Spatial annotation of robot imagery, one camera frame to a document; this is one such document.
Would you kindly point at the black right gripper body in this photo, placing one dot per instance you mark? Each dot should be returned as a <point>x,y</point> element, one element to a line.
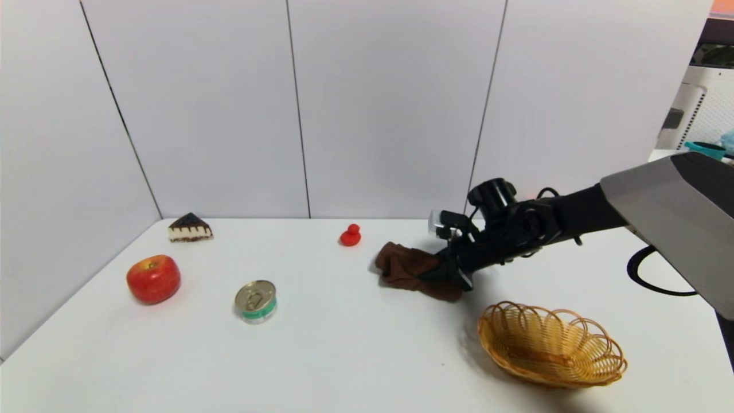
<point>457,272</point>

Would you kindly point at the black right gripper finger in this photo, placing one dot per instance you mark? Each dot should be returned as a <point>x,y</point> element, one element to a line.
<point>464,278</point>
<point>437,269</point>

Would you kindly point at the brown towel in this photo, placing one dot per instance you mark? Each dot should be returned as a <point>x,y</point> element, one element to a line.
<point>404,267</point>

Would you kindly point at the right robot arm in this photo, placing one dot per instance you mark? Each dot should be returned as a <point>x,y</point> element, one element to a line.
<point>671,218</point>

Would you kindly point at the yellow wicker basket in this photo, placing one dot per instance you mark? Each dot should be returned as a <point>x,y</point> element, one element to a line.
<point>547,364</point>

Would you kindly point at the red rubber duck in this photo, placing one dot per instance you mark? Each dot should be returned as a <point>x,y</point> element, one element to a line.
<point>350,237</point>

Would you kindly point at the tin can green label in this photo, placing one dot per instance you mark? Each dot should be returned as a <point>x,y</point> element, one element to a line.
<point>256,298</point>

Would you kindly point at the white side table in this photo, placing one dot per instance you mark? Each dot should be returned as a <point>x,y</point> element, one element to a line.
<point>664,155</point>

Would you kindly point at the chocolate cake slice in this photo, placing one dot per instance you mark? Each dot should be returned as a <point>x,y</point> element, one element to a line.
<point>190,228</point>

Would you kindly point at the teal pot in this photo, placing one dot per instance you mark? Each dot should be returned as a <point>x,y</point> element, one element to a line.
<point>706,148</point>

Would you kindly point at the red apple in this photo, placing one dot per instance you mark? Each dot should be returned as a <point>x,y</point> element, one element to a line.
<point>153,280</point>

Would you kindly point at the white perforated air purifier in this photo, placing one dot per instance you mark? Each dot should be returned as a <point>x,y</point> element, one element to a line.
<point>708,109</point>

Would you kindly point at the light blue bag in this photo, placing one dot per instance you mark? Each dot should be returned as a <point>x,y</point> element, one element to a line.
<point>729,141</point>

